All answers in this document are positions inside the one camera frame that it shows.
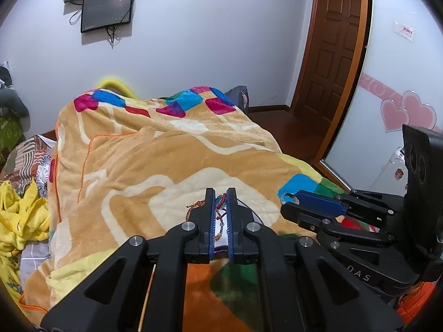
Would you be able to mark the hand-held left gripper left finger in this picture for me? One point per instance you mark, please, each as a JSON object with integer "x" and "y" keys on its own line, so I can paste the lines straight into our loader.
{"x": 211, "y": 221}

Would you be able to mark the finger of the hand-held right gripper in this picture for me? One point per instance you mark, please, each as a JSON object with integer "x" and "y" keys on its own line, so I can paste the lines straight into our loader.
{"x": 301, "y": 214}
{"x": 318, "y": 203}

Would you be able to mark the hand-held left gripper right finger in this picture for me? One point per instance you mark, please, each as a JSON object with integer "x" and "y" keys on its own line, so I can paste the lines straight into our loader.
{"x": 231, "y": 221}

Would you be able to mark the person's right forearm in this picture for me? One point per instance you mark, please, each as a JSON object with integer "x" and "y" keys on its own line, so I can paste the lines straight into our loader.
{"x": 415, "y": 301}

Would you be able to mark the white suitcase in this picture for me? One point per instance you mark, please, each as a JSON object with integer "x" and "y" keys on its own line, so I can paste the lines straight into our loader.
{"x": 387, "y": 176}

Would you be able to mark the colourful patchwork blanket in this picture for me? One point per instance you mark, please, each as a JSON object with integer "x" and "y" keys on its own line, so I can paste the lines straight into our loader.
{"x": 138, "y": 166}

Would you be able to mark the purple bag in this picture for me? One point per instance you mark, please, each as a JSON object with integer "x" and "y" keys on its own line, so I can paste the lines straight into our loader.
{"x": 238, "y": 96}

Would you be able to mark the brown wooden door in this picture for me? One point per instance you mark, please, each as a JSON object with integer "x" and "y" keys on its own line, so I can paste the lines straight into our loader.
{"x": 328, "y": 58}

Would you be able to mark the grey checked bedsheet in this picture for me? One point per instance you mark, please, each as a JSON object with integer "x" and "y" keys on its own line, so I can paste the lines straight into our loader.
{"x": 34, "y": 254}

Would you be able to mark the white paper note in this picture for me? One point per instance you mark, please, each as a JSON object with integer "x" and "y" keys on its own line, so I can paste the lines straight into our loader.
{"x": 404, "y": 31}

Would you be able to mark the yellow cloth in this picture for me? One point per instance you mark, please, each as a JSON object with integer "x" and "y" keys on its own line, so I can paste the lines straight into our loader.
{"x": 20, "y": 214}

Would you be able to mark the striped patterned quilt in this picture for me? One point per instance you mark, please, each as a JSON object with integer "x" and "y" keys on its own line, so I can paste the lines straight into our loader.
{"x": 24, "y": 155}

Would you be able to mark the black garment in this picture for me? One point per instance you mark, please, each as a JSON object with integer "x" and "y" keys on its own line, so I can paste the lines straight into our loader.
{"x": 5, "y": 77}

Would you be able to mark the wooden door frame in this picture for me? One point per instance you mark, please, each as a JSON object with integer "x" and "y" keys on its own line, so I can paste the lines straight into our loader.
{"x": 365, "y": 41}

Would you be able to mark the small black wall monitor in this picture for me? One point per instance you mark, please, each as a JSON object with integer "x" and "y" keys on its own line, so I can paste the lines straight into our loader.
{"x": 107, "y": 10}

